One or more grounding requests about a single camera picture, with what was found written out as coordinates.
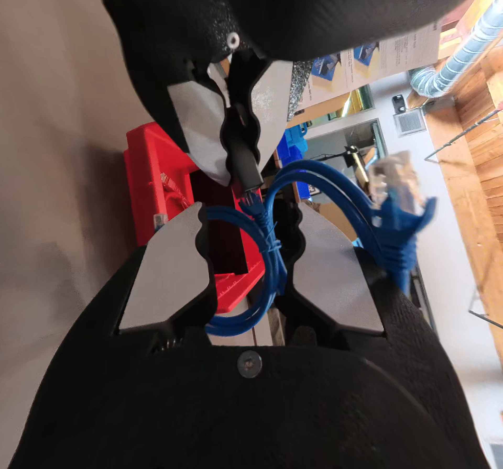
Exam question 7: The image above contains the blue plastic bin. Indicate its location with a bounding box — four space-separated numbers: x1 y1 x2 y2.
293 178 321 204

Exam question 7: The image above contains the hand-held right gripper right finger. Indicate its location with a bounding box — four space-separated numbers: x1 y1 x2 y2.
284 205 385 336

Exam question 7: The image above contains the spiral metal duct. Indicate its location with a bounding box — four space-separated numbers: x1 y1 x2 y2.
410 3 503 98

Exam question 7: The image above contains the printed instruction sheet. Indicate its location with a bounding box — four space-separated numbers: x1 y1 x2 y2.
295 25 442 114

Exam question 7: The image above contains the red plastic bin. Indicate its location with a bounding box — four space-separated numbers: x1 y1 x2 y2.
124 121 268 314

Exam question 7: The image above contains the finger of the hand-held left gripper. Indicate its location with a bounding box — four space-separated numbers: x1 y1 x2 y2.
168 80 234 187
248 60 294 177

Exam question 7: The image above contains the black ethernet adapter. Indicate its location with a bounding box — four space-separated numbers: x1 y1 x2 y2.
222 104 265 195

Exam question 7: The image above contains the blue handled tote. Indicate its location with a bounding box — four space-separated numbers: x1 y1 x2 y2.
276 124 310 163

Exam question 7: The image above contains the blue ethernet cable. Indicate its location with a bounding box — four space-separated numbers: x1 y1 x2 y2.
204 150 438 337

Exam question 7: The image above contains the red ethernet cable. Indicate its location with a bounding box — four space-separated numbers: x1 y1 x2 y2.
152 172 193 230

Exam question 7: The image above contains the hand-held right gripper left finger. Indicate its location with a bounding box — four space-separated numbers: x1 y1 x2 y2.
119 202 218 333

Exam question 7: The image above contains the grey desk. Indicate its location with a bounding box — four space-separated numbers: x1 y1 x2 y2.
0 0 285 469

